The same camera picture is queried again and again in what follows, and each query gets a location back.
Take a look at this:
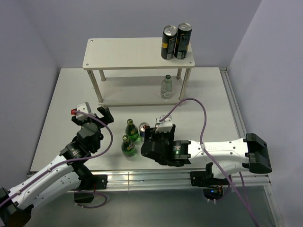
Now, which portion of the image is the clear Chang bottle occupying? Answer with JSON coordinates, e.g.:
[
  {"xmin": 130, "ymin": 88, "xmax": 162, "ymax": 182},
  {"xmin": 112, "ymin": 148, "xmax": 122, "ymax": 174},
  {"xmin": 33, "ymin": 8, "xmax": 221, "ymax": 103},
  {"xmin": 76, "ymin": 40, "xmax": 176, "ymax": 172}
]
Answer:
[{"xmin": 160, "ymin": 75, "xmax": 173, "ymax": 99}]

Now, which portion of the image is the blue silver can left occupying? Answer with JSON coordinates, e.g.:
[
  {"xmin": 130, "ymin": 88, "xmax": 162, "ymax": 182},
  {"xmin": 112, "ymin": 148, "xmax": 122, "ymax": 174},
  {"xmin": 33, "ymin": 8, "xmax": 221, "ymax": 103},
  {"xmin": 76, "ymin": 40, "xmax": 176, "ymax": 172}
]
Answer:
[{"xmin": 139, "ymin": 122, "xmax": 150, "ymax": 141}]

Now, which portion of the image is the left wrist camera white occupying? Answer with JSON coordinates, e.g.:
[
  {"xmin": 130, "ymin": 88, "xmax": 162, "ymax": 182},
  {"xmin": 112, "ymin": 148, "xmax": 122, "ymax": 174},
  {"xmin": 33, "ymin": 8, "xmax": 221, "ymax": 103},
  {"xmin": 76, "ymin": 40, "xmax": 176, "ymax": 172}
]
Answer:
[{"xmin": 71, "ymin": 102, "xmax": 92, "ymax": 121}]

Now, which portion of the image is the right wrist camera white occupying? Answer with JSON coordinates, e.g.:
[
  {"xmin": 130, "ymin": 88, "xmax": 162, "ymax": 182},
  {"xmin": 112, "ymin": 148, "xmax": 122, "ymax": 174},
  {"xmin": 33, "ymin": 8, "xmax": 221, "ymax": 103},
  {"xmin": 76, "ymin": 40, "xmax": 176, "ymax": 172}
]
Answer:
[{"xmin": 156, "ymin": 115, "xmax": 173, "ymax": 133}]

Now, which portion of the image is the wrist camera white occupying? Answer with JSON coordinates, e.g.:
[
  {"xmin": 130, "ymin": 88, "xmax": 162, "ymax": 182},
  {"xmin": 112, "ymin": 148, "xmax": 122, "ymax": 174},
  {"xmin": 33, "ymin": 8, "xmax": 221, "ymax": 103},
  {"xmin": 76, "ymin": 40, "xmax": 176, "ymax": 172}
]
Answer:
[
  {"xmin": 156, "ymin": 115, "xmax": 173, "ymax": 133},
  {"xmin": 71, "ymin": 102, "xmax": 92, "ymax": 121}
]

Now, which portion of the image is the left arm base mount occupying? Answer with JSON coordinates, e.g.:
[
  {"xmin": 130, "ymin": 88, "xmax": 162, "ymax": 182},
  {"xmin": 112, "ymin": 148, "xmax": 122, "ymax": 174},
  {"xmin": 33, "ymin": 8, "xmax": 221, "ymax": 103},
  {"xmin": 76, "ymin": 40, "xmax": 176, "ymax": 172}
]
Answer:
[{"xmin": 74, "ymin": 175, "xmax": 107, "ymax": 204}]

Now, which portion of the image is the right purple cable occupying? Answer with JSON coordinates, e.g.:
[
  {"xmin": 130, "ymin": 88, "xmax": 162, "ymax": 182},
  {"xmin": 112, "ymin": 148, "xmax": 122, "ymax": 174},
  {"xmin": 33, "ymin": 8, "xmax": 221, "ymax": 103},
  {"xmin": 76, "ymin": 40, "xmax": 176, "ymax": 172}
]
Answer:
[{"xmin": 160, "ymin": 98, "xmax": 261, "ymax": 227}]

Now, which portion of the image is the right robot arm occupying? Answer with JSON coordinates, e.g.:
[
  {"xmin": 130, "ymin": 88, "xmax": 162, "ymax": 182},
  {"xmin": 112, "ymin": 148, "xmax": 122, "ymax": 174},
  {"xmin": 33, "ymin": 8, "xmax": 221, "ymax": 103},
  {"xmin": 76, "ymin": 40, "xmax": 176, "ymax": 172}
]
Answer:
[{"xmin": 141, "ymin": 124, "xmax": 272, "ymax": 184}]

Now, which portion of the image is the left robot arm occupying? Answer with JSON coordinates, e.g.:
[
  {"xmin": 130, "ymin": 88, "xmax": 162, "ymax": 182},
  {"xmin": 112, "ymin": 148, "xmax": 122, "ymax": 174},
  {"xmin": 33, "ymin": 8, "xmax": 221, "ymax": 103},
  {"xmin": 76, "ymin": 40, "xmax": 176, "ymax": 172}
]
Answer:
[{"xmin": 0, "ymin": 103, "xmax": 114, "ymax": 227}]

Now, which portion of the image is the black tall can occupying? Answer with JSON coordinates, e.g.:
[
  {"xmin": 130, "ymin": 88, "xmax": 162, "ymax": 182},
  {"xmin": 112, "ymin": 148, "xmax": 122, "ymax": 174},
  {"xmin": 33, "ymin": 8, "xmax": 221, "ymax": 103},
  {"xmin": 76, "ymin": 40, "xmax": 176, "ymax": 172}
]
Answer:
[
  {"xmin": 161, "ymin": 25, "xmax": 178, "ymax": 60},
  {"xmin": 174, "ymin": 23, "xmax": 192, "ymax": 60}
]

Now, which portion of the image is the green perrier bottle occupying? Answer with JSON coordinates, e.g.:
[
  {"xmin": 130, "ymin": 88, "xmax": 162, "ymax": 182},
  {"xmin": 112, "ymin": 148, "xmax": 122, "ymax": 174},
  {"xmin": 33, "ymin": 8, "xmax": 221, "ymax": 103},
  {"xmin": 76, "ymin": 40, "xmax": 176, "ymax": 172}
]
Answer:
[
  {"xmin": 125, "ymin": 119, "xmax": 139, "ymax": 142},
  {"xmin": 121, "ymin": 135, "xmax": 137, "ymax": 157}
]

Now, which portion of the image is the black tall can right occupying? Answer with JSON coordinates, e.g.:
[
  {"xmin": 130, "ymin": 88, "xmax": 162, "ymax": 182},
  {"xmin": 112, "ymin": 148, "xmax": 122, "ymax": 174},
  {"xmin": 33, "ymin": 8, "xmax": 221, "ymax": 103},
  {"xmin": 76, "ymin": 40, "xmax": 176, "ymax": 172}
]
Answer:
[{"xmin": 174, "ymin": 23, "xmax": 192, "ymax": 60}]

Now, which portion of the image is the aluminium rail frame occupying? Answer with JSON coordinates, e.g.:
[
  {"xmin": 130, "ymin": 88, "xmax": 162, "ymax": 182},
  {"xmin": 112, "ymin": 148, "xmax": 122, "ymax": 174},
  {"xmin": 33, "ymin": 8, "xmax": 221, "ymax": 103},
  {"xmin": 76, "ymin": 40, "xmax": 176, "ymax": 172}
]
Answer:
[{"xmin": 26, "ymin": 66, "xmax": 285, "ymax": 227}]

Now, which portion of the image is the white two-tier shelf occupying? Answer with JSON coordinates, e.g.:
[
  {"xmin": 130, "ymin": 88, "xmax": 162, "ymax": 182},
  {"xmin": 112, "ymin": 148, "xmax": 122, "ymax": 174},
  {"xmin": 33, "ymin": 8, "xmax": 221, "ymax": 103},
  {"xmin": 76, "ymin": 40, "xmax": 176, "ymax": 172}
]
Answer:
[{"xmin": 82, "ymin": 37, "xmax": 195, "ymax": 106}]

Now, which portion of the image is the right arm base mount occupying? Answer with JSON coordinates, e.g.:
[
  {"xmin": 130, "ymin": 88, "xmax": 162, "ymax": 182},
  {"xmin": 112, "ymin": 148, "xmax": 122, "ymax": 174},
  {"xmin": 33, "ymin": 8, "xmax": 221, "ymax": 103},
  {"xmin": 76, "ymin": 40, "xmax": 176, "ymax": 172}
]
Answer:
[{"xmin": 190, "ymin": 171, "xmax": 231, "ymax": 204}]

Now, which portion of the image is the black tall can left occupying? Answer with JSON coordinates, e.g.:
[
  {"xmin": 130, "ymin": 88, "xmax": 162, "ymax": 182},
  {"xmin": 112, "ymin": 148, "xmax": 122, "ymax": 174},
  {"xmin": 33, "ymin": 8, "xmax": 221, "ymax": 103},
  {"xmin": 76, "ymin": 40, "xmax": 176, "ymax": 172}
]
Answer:
[{"xmin": 161, "ymin": 25, "xmax": 178, "ymax": 60}]

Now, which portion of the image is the green Perrier bottle front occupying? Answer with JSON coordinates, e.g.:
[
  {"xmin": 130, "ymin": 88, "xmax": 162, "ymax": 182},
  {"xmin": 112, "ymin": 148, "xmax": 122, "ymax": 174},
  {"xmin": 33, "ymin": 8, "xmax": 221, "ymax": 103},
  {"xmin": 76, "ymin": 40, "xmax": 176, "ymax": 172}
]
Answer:
[{"xmin": 121, "ymin": 135, "xmax": 137, "ymax": 157}]

